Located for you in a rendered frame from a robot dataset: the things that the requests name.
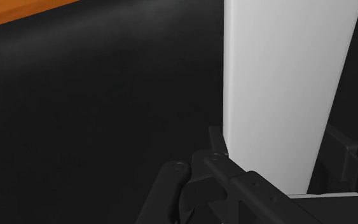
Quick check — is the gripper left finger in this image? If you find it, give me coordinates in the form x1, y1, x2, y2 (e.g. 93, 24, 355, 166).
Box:
135, 125, 248, 224

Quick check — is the tall white box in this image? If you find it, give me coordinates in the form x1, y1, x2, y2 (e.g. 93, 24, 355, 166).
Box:
223, 0, 358, 198

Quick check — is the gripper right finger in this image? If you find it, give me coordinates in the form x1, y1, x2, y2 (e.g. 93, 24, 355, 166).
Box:
308, 123, 358, 200

